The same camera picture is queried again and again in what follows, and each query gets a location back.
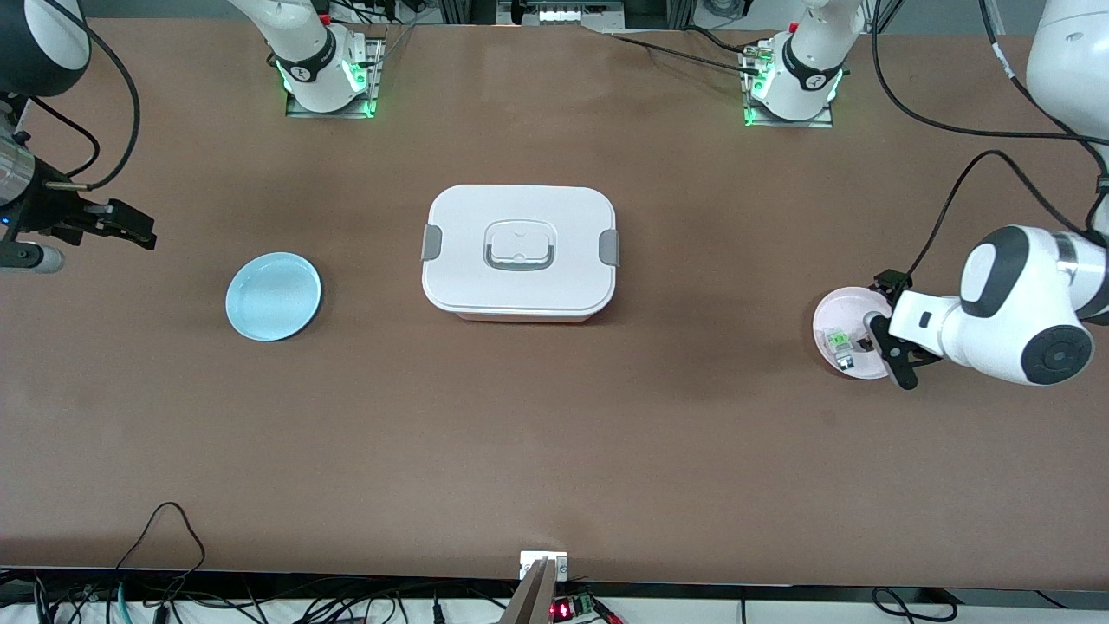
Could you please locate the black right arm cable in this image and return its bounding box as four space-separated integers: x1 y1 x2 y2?
17 0 142 192

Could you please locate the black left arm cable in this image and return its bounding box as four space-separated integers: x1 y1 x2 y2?
871 0 1109 280

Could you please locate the light blue plate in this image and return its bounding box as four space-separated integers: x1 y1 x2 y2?
225 252 323 343

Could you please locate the black coiled cable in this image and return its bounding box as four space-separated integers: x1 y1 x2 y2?
872 587 959 624

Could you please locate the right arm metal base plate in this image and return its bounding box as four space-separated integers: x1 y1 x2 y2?
285 35 387 119

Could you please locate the white lidded lunch box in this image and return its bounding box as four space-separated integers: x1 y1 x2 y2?
421 184 621 324

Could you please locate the pink plate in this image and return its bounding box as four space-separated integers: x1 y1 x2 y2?
812 287 898 380

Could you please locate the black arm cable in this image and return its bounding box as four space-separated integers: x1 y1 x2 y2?
871 0 1109 280
17 0 142 192

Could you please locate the tangled black cable bundle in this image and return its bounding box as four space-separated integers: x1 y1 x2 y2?
0 570 521 624

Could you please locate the black looped cable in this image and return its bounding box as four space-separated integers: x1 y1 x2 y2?
113 502 207 608

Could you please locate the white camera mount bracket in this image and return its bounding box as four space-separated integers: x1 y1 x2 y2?
520 551 569 582

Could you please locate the black cable across table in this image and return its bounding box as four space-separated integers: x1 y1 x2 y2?
598 26 765 75

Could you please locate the circuit board with red light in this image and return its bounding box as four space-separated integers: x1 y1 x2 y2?
552 592 600 621

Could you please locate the grey camera support bar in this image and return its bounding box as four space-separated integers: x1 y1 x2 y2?
500 559 561 624

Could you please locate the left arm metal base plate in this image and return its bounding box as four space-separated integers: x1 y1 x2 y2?
743 43 835 129

